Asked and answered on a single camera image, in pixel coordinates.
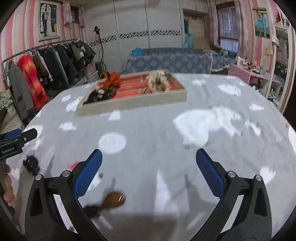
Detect pink storage box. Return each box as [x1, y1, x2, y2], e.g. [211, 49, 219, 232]
[84, 62, 98, 83]

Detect white sliding wardrobe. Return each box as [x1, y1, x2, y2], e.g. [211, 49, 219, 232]
[84, 1, 208, 73]

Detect pink bedside table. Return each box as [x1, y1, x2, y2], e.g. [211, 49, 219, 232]
[228, 64, 270, 84]

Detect red orange fleece robe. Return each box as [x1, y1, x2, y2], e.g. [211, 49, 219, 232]
[17, 54, 49, 111]

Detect brown wooden bead bracelet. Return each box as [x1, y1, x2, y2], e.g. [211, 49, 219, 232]
[96, 85, 118, 100]

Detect grey polar bear bedsheet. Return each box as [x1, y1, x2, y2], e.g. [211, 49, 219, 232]
[8, 74, 295, 240]

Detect grey quilted coat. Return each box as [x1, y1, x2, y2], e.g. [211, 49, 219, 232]
[8, 61, 36, 123]

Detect cream sheer scrunchie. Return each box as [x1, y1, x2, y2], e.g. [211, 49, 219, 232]
[146, 71, 171, 92]

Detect barred window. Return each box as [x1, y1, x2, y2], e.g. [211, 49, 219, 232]
[218, 6, 239, 52]

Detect dark hanging jackets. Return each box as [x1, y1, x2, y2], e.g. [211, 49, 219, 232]
[32, 40, 96, 92]

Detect person's left hand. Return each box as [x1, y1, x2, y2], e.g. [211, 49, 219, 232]
[4, 164, 16, 206]

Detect wall poster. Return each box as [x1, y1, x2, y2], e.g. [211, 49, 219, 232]
[253, 8, 270, 39]

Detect orange fabric scrunchie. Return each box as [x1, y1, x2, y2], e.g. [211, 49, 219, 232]
[102, 72, 121, 89]

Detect framed wall picture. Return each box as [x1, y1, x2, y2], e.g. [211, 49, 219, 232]
[38, 1, 61, 42]

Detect blue patterned bed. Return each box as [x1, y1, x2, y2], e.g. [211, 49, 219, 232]
[126, 48, 237, 74]

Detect metal clothes rack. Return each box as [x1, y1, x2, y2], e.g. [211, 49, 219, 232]
[1, 39, 80, 92]

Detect brick-pattern jewelry tray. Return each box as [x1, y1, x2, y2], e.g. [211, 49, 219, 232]
[77, 70, 187, 115]

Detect white framed mirror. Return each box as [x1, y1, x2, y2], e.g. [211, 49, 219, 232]
[265, 24, 293, 114]

